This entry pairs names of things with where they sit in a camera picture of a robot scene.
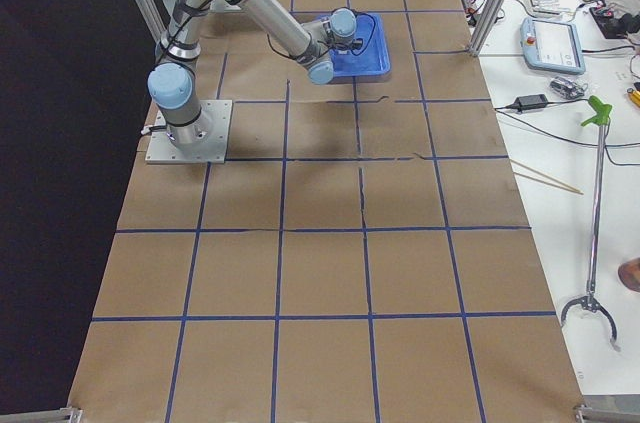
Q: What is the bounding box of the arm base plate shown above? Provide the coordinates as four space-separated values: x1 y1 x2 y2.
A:
145 100 233 165

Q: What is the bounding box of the brown paper table cover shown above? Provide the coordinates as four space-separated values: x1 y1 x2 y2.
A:
69 0 581 422

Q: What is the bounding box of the teach pendant tablet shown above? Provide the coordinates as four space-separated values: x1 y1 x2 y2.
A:
520 17 586 75

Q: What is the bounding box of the black power adapter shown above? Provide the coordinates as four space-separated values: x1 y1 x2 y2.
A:
514 94 549 113

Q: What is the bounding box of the long reacher grabber tool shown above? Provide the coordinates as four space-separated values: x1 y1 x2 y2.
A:
560 95 620 351

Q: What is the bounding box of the blue plastic tray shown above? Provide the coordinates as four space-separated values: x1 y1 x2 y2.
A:
304 8 391 85

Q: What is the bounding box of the wooden chopstick pair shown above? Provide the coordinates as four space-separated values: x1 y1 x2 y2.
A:
509 159 583 195

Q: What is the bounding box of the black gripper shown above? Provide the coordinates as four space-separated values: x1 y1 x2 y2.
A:
332 35 363 55

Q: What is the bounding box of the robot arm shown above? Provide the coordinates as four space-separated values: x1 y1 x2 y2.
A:
147 0 363 149

